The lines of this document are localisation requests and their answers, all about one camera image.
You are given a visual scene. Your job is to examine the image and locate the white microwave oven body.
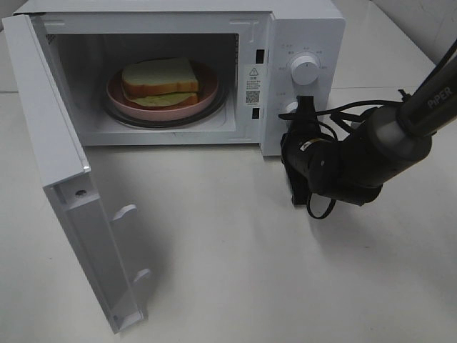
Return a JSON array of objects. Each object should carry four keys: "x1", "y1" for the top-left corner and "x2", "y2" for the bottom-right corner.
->
[{"x1": 12, "y1": 1, "x2": 345, "y2": 156}]

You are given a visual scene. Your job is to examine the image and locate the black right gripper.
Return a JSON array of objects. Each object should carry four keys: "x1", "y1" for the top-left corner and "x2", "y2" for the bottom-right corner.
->
[{"x1": 279, "y1": 96, "x2": 336, "y2": 207}]

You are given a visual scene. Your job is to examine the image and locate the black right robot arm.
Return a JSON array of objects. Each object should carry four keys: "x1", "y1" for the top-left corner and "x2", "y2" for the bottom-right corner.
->
[{"x1": 279, "y1": 56, "x2": 456, "y2": 213}]

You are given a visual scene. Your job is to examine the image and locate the sandwich with lettuce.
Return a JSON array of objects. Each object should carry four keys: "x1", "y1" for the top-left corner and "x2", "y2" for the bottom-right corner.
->
[{"x1": 121, "y1": 58, "x2": 200, "y2": 108}]

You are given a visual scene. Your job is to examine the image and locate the white timer knob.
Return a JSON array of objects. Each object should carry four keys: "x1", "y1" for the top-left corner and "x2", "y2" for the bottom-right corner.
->
[{"x1": 284, "y1": 101, "x2": 298, "y2": 114}]

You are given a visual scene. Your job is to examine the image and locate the upper white power knob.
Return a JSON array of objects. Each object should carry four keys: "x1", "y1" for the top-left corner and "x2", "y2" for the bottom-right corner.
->
[{"x1": 290, "y1": 53, "x2": 320, "y2": 86}]

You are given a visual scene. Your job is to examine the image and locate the glass microwave turntable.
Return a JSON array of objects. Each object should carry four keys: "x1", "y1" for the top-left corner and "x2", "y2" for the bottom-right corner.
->
[{"x1": 102, "y1": 85, "x2": 227, "y2": 129}]

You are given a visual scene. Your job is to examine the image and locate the pink round plate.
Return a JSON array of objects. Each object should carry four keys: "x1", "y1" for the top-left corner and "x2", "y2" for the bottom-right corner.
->
[{"x1": 106, "y1": 61, "x2": 221, "y2": 123}]

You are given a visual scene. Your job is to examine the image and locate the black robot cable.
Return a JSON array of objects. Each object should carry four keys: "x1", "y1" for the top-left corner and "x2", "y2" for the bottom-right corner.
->
[{"x1": 278, "y1": 42, "x2": 457, "y2": 219}]

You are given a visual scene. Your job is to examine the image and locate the white warning sticker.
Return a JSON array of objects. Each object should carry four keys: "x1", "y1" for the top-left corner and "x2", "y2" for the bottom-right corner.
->
[{"x1": 243, "y1": 64, "x2": 265, "y2": 106}]

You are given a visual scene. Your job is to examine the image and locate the white microwave door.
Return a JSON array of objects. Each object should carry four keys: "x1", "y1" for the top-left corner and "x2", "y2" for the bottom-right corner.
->
[{"x1": 3, "y1": 14, "x2": 151, "y2": 333}]

